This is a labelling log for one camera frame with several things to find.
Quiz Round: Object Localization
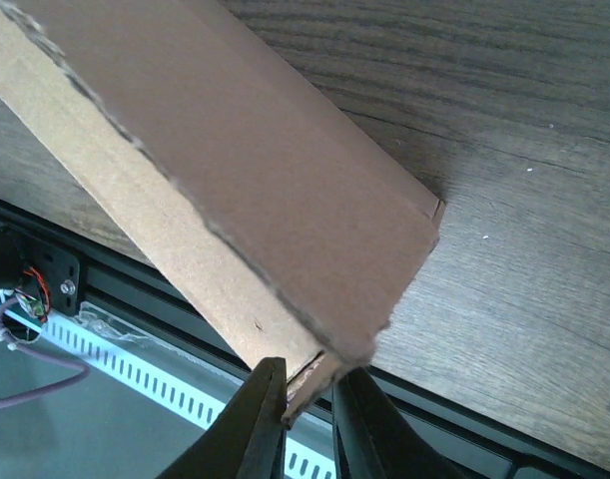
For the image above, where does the light blue slotted cable duct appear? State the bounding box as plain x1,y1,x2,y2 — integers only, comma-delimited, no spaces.
0,293,338,479

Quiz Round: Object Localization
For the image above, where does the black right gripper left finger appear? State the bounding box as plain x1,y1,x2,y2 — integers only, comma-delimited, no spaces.
159,357,287,479

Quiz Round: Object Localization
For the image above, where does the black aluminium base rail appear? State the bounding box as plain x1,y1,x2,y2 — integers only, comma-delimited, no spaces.
0,201,606,478

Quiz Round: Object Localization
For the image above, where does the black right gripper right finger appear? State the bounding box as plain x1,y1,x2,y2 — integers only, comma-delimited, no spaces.
332,368,464,479

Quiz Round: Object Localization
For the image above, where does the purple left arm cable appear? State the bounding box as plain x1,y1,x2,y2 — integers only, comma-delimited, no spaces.
0,297,92,413

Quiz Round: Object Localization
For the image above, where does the cardboard box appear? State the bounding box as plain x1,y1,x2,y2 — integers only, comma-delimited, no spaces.
0,1,444,424

